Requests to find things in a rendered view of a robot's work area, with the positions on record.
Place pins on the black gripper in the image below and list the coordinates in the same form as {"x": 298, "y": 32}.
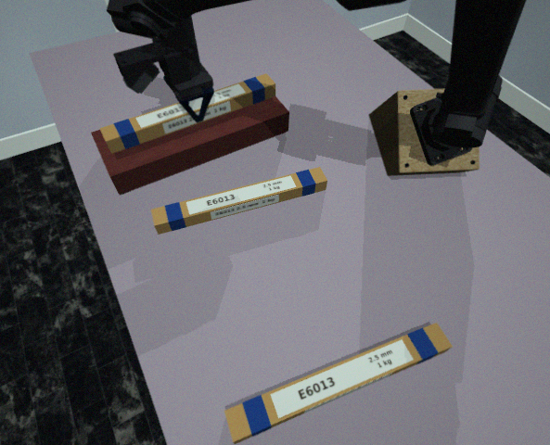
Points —
{"x": 191, "y": 90}

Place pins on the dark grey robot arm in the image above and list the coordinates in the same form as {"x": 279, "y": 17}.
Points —
{"x": 481, "y": 37}

